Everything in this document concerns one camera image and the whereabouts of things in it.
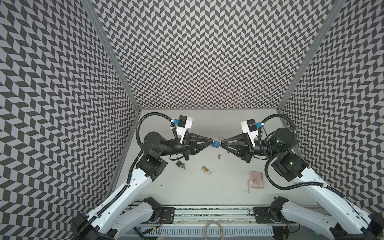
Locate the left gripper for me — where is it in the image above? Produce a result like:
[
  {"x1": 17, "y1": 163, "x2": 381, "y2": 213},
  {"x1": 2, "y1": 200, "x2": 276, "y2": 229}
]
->
[{"x1": 157, "y1": 130, "x2": 213, "y2": 161}]

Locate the black padlock with keys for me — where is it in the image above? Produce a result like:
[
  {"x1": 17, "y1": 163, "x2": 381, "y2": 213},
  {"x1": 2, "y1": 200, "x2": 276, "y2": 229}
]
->
[{"x1": 176, "y1": 161, "x2": 186, "y2": 170}]

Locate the small brass padlock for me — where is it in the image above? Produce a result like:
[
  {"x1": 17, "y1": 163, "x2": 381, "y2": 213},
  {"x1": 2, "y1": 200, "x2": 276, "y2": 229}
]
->
[{"x1": 202, "y1": 166, "x2": 212, "y2": 175}]

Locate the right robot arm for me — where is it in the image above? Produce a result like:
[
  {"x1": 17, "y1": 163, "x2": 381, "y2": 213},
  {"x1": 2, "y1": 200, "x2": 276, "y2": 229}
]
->
[{"x1": 221, "y1": 128, "x2": 384, "y2": 240}]

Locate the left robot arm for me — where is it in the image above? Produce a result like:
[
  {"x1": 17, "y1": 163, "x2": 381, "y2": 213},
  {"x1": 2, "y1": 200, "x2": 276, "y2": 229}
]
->
[{"x1": 71, "y1": 132, "x2": 214, "y2": 240}]

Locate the pink padlock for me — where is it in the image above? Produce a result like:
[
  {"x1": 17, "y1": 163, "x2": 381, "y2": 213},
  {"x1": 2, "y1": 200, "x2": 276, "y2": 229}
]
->
[{"x1": 245, "y1": 172, "x2": 265, "y2": 193}]

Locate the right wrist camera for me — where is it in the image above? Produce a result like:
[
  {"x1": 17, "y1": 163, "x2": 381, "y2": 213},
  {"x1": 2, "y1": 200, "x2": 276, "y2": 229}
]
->
[{"x1": 241, "y1": 119, "x2": 264, "y2": 147}]

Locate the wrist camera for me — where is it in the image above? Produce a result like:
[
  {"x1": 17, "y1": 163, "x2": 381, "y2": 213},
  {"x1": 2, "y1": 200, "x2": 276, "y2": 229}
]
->
[
  {"x1": 241, "y1": 119, "x2": 264, "y2": 147},
  {"x1": 172, "y1": 115, "x2": 193, "y2": 143}
]

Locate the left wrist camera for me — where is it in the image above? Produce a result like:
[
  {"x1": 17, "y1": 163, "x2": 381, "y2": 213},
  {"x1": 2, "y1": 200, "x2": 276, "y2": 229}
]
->
[{"x1": 172, "y1": 115, "x2": 193, "y2": 143}]

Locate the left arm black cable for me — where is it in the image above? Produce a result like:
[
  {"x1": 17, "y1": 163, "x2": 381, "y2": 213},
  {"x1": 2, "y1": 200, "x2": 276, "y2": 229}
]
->
[{"x1": 135, "y1": 112, "x2": 181, "y2": 148}]

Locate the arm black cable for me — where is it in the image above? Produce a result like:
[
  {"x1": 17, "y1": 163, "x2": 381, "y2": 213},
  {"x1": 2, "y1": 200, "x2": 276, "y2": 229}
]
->
[
  {"x1": 135, "y1": 112, "x2": 181, "y2": 148},
  {"x1": 257, "y1": 113, "x2": 346, "y2": 199}
]

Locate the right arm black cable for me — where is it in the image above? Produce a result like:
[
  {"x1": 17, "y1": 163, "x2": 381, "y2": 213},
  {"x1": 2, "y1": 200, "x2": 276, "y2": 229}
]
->
[{"x1": 257, "y1": 113, "x2": 346, "y2": 199}]

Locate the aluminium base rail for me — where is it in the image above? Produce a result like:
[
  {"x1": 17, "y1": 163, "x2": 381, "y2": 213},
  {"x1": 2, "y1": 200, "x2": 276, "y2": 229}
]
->
[{"x1": 161, "y1": 205, "x2": 289, "y2": 226}]

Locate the grey cable loop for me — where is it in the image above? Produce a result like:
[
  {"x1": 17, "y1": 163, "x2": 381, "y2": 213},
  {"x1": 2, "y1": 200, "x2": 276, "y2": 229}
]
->
[{"x1": 204, "y1": 220, "x2": 225, "y2": 240}]

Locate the white vented cable duct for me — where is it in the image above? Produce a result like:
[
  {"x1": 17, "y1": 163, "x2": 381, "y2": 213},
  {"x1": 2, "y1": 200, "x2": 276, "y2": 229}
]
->
[{"x1": 142, "y1": 226, "x2": 275, "y2": 238}]

